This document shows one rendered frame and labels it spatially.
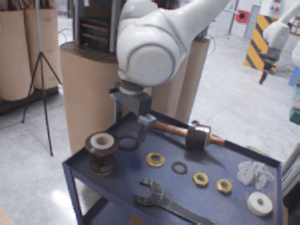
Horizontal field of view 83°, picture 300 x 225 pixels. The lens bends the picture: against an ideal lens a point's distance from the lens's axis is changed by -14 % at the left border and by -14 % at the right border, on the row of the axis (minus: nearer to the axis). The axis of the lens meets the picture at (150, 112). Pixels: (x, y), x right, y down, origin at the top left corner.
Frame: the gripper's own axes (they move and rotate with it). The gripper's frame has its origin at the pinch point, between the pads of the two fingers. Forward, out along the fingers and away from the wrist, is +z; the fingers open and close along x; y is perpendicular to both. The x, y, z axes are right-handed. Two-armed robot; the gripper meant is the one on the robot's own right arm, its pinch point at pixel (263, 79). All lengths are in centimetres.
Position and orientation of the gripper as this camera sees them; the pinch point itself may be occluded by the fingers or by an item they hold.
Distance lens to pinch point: 147.4
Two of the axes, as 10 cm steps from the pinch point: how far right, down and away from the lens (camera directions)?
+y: 7.7, 4.3, -4.8
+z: -1.3, 8.4, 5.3
